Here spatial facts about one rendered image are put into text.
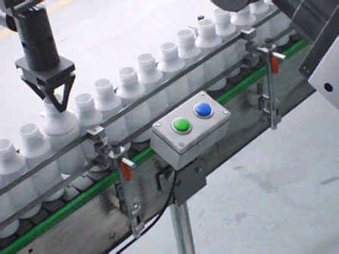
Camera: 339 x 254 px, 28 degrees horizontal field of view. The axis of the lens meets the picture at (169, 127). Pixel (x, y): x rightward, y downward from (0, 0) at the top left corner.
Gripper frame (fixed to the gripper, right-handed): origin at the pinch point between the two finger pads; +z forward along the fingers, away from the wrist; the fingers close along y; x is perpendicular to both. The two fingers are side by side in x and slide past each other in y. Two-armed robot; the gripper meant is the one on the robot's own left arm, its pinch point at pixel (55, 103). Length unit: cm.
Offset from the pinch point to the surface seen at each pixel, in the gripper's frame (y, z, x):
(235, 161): -61, 121, 107
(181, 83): 3.2, 10.4, 28.6
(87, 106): 1.9, 3.1, 5.3
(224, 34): 1.5, 6.8, 44.5
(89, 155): 2.0, 13.7, 3.0
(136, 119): 2.7, 12.0, 15.5
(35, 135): 1.3, 2.9, -6.4
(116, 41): -188, 124, 148
